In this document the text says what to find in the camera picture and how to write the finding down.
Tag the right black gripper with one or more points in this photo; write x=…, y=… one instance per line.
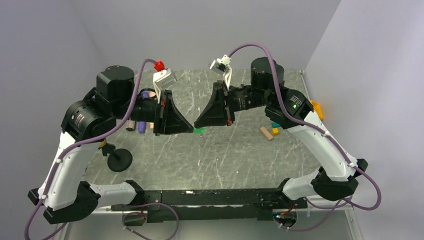
x=216, y=112

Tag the yellow small wooden block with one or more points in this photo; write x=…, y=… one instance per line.
x=275, y=131

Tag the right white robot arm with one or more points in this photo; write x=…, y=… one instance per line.
x=337, y=175

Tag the yellow plastic bin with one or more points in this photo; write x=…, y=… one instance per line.
x=317, y=108

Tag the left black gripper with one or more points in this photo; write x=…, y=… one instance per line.
x=168, y=119

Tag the green key tag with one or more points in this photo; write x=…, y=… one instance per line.
x=199, y=130

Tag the glitter silver microphone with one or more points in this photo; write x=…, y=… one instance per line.
x=130, y=125

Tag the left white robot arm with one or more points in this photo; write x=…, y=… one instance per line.
x=86, y=125

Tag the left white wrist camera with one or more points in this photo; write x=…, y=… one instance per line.
x=162, y=80

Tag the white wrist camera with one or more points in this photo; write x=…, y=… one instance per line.
x=222, y=66
x=162, y=80

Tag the tan rectangular wooden block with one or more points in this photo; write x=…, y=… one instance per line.
x=266, y=133

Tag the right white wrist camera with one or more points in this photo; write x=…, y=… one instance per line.
x=222, y=66

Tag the pink microphone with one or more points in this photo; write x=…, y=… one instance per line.
x=151, y=94

